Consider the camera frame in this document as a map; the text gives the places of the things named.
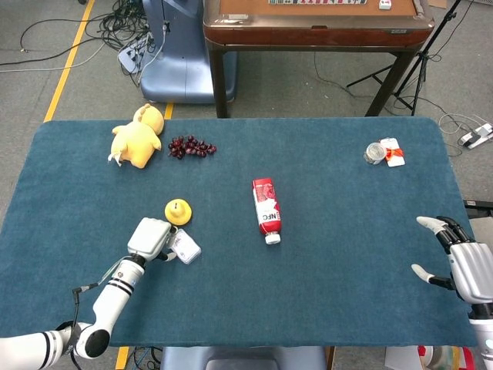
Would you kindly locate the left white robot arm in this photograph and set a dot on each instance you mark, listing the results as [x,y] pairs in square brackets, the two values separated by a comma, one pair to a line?
[111,300]

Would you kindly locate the yellow pear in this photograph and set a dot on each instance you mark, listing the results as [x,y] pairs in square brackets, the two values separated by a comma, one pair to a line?
[179,212]

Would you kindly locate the white foot pedal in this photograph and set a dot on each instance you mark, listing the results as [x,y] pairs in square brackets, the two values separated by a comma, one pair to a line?
[477,135]

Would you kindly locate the single white mahjong tile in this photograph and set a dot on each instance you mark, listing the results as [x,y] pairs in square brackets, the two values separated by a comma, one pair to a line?
[384,4]

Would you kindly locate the round clear clip container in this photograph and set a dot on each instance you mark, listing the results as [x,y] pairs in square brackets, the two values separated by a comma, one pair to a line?
[373,154]

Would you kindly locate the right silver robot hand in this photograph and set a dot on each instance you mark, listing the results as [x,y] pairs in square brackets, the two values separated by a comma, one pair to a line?
[475,273]

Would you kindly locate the blue grey robot torso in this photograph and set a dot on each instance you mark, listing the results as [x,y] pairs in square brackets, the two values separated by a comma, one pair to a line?
[242,360]

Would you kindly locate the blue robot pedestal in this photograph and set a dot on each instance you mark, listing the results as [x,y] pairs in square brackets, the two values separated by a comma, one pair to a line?
[181,73]

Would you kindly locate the black tripod stand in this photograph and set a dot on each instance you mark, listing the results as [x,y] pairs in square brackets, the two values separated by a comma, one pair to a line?
[418,73]

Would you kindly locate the yellow plush duck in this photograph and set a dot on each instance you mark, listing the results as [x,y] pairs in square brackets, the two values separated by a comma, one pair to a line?
[136,144]

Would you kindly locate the white power strip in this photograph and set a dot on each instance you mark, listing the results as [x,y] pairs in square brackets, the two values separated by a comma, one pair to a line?
[133,56]

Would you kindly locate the row of face-up mahjong tiles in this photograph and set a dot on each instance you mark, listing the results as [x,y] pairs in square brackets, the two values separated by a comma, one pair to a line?
[316,2]

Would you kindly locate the dark red grape bunch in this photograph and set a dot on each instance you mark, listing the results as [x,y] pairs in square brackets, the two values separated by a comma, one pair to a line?
[190,147]

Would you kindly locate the white plastic packet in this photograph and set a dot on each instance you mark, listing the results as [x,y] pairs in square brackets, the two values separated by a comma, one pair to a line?
[188,250]

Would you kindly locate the brown mahjong table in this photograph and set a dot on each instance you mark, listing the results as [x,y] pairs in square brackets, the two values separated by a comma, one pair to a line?
[319,36]

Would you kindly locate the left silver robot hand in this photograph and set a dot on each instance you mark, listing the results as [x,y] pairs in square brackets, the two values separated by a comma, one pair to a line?
[148,239]

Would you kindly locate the white card with red ribbon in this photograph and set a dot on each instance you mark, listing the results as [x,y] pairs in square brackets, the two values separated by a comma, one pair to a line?
[396,160]

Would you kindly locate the red NFC juice bottle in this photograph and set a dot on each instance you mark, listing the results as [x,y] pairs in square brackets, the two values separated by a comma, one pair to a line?
[267,210]

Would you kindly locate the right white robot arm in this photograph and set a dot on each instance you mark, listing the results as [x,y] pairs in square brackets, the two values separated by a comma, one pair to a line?
[483,339]

